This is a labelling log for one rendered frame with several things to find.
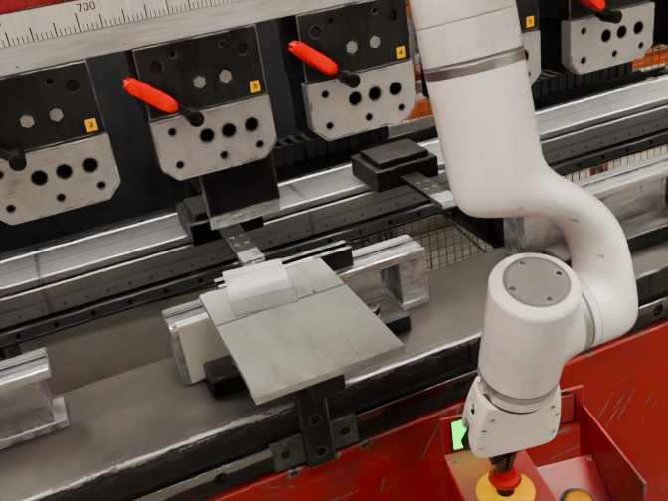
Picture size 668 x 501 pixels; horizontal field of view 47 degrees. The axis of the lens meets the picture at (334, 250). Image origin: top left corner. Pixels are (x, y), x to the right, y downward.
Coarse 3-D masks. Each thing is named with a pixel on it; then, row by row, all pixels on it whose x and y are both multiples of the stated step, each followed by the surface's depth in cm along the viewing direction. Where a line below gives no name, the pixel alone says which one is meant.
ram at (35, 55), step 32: (0, 0) 81; (32, 0) 82; (64, 0) 83; (256, 0) 91; (288, 0) 92; (320, 0) 94; (352, 0) 95; (96, 32) 85; (128, 32) 87; (160, 32) 88; (192, 32) 89; (0, 64) 83; (32, 64) 84
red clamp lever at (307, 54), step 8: (296, 48) 91; (304, 48) 91; (296, 56) 93; (304, 56) 91; (312, 56) 92; (320, 56) 92; (312, 64) 92; (320, 64) 93; (328, 64) 93; (328, 72) 94; (336, 72) 94; (344, 72) 95; (344, 80) 95; (352, 80) 94; (360, 80) 95
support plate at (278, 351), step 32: (224, 288) 106; (320, 288) 102; (224, 320) 98; (256, 320) 97; (288, 320) 96; (320, 320) 95; (352, 320) 94; (256, 352) 91; (288, 352) 90; (320, 352) 89; (352, 352) 88; (384, 352) 87; (256, 384) 85; (288, 384) 84
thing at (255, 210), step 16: (256, 160) 102; (272, 160) 103; (208, 176) 100; (224, 176) 101; (240, 176) 102; (256, 176) 102; (272, 176) 103; (208, 192) 101; (224, 192) 102; (240, 192) 102; (256, 192) 103; (272, 192) 104; (208, 208) 102; (224, 208) 102; (240, 208) 103; (256, 208) 105; (272, 208) 106; (224, 224) 104
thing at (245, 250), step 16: (176, 208) 130; (192, 208) 124; (192, 224) 121; (208, 224) 122; (240, 224) 124; (256, 224) 125; (192, 240) 122; (208, 240) 123; (224, 240) 120; (240, 240) 118; (240, 256) 113; (256, 256) 112
